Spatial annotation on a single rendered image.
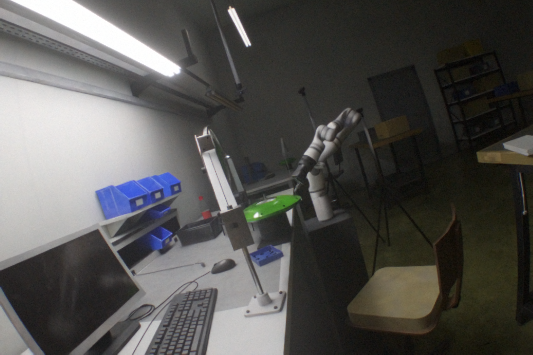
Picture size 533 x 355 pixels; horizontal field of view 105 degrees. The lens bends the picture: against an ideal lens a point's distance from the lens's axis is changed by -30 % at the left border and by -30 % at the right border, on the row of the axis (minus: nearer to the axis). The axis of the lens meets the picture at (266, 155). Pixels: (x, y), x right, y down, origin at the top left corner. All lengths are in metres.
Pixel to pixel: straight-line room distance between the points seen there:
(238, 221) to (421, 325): 0.73
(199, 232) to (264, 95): 4.59
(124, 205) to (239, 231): 0.97
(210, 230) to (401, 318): 1.15
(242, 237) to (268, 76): 5.51
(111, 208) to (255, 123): 4.69
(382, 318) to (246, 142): 5.25
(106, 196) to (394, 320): 1.46
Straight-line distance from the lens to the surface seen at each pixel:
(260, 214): 1.20
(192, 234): 1.78
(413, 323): 1.09
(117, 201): 1.61
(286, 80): 6.06
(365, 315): 1.16
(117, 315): 0.95
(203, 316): 0.83
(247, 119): 6.02
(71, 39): 1.72
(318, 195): 1.54
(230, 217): 0.70
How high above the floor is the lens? 1.30
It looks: level
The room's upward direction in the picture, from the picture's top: 18 degrees counter-clockwise
